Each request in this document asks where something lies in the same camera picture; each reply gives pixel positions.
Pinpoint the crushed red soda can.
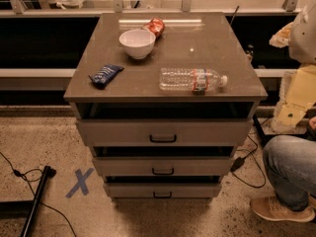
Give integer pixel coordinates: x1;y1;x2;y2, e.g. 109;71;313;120
142;18;165;38

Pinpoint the black power adapter cable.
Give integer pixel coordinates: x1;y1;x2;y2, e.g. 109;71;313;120
229;116;275;190

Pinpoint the clear plastic water bottle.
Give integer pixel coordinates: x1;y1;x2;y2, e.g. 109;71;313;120
159;68;228;94

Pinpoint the blue tape cross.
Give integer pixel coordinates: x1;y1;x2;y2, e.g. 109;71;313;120
66;168;94;198

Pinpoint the white bowl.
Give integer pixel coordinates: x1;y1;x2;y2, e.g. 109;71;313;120
118;29;156;59

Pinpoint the person leg in jeans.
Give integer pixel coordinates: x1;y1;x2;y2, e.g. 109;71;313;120
263;135;316;211

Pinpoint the person hand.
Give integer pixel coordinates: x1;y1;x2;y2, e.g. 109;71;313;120
309;117;316;130

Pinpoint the blue snack bag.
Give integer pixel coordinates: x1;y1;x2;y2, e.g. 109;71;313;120
89;64;123;89

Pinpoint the black floor cable left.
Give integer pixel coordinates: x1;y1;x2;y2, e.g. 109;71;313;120
0;151;78;237

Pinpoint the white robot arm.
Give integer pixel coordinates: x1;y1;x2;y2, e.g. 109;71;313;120
269;0;316;133

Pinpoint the black stand leg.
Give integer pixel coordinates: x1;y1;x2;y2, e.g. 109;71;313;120
0;166;56;237

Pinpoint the grey drawer cabinet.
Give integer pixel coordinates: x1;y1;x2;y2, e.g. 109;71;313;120
64;13;267;185

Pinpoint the grey drawer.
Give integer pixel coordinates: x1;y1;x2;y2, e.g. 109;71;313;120
104;183;221;198
92;157;232;177
76;119;252;147

